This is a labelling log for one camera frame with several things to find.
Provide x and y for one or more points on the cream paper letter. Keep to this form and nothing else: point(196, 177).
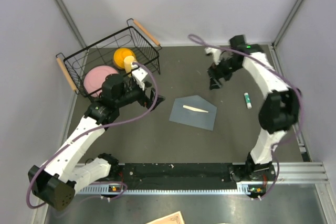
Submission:
point(194, 109)

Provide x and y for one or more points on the black wire dish basket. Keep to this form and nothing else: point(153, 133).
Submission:
point(134, 37)

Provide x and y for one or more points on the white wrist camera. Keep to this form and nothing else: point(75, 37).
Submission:
point(140, 75)
point(215, 53)

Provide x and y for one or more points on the grey blue envelope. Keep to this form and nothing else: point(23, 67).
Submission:
point(195, 119)

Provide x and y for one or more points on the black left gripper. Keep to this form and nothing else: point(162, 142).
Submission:
point(151, 103)

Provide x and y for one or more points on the pale yellow mug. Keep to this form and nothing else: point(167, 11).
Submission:
point(128, 61)

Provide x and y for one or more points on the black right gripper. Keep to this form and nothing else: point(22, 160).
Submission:
point(216, 73)

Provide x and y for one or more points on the brown patterned paper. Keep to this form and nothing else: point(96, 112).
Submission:
point(174, 218)

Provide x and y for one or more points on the grey slotted cable duct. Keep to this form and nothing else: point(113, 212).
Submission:
point(115, 189)

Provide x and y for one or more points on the green white glue stick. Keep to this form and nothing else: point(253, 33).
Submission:
point(247, 100)

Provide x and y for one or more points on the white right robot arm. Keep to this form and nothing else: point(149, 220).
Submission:
point(279, 111)

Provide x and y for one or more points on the pink plate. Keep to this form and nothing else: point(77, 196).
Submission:
point(95, 78)

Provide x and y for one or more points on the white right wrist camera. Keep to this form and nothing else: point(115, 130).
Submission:
point(215, 53)

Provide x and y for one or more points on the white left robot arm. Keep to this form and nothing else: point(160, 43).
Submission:
point(57, 180)

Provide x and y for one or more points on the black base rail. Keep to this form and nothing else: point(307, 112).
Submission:
point(186, 175)

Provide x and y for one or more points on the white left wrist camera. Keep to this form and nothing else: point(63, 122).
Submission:
point(140, 75)

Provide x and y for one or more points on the orange bowl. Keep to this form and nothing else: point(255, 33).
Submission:
point(119, 55)

